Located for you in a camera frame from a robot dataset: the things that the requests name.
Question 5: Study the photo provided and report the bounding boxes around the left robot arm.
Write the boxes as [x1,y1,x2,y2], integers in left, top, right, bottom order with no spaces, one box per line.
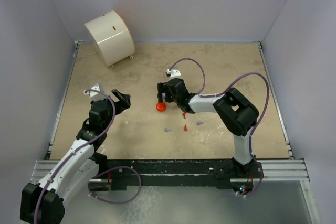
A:
[20,84,131,223]

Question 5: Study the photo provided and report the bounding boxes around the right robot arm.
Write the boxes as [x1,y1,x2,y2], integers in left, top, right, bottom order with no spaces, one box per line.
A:
[157,78,259,177]

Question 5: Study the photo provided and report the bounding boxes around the orange earbud charging case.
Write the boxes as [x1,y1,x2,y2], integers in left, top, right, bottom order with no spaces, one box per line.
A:
[156,102,166,112]

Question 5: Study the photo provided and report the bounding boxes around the white cylindrical box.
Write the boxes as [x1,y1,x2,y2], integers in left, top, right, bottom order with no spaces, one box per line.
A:
[84,11,135,68]

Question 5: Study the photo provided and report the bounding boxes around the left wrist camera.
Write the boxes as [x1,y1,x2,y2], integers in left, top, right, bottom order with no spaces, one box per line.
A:
[83,83,104,102]

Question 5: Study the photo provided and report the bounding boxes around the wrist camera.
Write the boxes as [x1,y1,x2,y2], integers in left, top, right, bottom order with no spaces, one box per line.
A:
[166,69,182,80]
[83,83,104,102]

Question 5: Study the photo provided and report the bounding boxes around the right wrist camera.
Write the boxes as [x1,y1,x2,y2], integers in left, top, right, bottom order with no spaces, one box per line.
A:
[166,69,182,80]

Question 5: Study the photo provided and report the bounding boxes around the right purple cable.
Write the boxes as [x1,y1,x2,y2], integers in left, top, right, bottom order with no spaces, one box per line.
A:
[169,58,270,198]

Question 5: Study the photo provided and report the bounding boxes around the purple cable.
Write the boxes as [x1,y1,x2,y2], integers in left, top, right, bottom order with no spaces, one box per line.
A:
[34,89,142,224]
[169,58,270,198]

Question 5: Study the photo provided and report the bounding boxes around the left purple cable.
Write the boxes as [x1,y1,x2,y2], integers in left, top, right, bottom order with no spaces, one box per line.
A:
[34,89,142,224]

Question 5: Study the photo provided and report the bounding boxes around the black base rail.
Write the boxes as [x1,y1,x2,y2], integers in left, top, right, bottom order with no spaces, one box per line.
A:
[89,157,264,193]

